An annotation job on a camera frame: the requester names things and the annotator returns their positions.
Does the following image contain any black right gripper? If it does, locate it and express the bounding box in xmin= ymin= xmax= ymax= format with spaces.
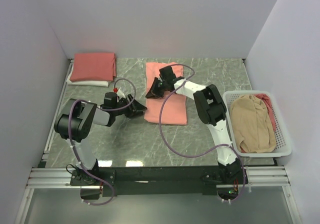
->
xmin=145 ymin=77 xmax=167 ymax=100

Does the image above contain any white plastic laundry basket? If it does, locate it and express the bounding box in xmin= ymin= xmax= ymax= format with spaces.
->
xmin=223 ymin=90 xmax=292 ymax=158

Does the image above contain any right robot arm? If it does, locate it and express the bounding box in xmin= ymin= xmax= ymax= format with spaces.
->
xmin=145 ymin=64 xmax=244 ymax=184

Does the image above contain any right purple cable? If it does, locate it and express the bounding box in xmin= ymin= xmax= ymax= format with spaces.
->
xmin=159 ymin=63 xmax=246 ymax=204

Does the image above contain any aluminium frame rail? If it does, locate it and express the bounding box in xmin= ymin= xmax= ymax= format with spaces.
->
xmin=26 ymin=166 xmax=291 ymax=189

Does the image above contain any folded white t-shirt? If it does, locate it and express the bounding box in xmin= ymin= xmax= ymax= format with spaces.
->
xmin=66 ymin=59 xmax=110 ymax=87

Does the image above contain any dark pink t-shirt in basket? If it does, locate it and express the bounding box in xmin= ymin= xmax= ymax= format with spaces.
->
xmin=255 ymin=93 xmax=276 ymax=131

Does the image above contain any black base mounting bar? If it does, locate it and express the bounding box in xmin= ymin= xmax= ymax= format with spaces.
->
xmin=70 ymin=165 xmax=248 ymax=200

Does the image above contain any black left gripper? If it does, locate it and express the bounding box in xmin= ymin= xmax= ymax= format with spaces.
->
xmin=113 ymin=94 xmax=148 ymax=119

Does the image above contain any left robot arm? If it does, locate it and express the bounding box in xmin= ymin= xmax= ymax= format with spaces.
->
xmin=54 ymin=91 xmax=148 ymax=185

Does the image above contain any salmon pink t-shirt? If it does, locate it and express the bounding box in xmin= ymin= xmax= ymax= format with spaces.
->
xmin=144 ymin=62 xmax=187 ymax=125

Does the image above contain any folded red t-shirt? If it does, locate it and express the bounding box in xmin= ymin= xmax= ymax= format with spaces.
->
xmin=70 ymin=52 xmax=117 ymax=82

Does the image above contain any beige t-shirt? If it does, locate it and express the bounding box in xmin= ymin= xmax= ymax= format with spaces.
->
xmin=229 ymin=94 xmax=276 ymax=154

